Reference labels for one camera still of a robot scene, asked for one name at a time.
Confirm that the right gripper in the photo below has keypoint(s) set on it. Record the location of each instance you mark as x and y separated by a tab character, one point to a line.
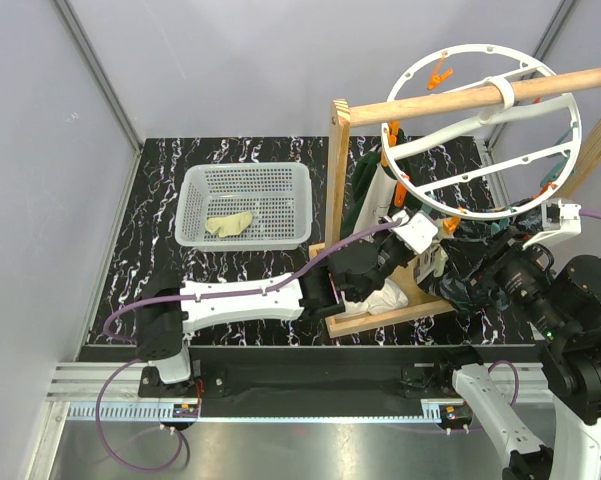
467	255

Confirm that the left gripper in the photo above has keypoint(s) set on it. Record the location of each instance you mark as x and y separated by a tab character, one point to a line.
395	239

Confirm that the cream sock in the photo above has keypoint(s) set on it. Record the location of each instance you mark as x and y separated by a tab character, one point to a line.
433	260
229	226

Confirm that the orange clothespin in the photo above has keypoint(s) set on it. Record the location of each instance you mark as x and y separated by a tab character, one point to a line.
438	75
450	225
393	133

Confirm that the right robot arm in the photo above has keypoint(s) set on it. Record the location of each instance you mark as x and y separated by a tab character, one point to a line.
566	310

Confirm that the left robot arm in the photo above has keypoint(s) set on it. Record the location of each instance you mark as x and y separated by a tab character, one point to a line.
349	279

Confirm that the white printed t-shirt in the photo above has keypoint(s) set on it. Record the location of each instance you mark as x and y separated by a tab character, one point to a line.
389	298

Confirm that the green garment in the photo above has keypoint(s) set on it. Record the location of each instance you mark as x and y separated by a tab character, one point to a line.
373	184

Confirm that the teal clothespin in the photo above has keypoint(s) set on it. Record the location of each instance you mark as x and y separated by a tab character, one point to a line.
556	170

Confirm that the cream sock in basket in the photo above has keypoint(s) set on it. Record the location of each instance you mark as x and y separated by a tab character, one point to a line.
229	226

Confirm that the white perforated plastic basket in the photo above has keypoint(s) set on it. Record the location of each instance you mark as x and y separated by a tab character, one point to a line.
275	196

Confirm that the orange clothespin top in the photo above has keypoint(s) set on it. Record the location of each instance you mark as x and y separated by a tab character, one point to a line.
438	75

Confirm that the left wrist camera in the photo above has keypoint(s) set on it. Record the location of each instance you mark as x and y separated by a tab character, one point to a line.
416	231

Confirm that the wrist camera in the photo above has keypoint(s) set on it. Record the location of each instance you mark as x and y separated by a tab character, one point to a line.
560	221
416	231

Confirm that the wooden hanging rack frame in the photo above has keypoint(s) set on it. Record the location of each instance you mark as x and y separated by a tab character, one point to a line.
495	91

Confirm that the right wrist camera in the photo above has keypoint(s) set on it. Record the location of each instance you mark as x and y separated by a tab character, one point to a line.
560	221

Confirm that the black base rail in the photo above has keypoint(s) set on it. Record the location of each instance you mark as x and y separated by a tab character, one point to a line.
313	382

